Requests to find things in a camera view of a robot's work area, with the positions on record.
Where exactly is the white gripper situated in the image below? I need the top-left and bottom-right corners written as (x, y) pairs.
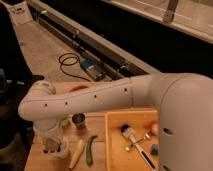
top-left (42, 137), bottom-right (62, 153)

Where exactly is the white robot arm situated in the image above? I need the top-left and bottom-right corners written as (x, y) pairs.
top-left (18, 73), bottom-right (213, 171)

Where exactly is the white paper cup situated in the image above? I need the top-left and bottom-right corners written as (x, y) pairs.
top-left (50, 137), bottom-right (69, 158)

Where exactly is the green plastic cup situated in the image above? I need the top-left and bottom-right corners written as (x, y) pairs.
top-left (60, 116), bottom-right (69, 128)

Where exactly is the small metal cup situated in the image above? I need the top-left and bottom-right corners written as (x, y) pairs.
top-left (72, 113), bottom-right (85, 129)

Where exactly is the green cucumber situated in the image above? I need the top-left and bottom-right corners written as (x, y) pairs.
top-left (86, 135), bottom-right (98, 166)

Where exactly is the red bowl with contents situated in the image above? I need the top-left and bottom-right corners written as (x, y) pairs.
top-left (70, 85), bottom-right (88, 92)

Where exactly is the yellow plastic bin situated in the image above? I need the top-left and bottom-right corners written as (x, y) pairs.
top-left (105, 110), bottom-right (159, 171)

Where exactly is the black chair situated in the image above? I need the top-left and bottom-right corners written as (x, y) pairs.
top-left (0, 3), bottom-right (46, 151)

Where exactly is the blue grey power box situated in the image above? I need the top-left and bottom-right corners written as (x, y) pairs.
top-left (80, 59), bottom-right (105, 81)

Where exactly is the metal spoon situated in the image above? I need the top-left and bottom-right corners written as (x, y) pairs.
top-left (125, 133), bottom-right (151, 151)

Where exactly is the blue green sponge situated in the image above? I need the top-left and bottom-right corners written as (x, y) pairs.
top-left (150, 144), bottom-right (159, 156)

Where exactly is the peach apple toy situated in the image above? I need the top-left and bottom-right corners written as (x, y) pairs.
top-left (151, 123), bottom-right (159, 135)

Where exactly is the white box device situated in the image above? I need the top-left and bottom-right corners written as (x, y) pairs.
top-left (9, 1), bottom-right (33, 26)

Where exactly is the black coiled cable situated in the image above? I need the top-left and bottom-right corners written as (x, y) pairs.
top-left (58, 52), bottom-right (92, 83)

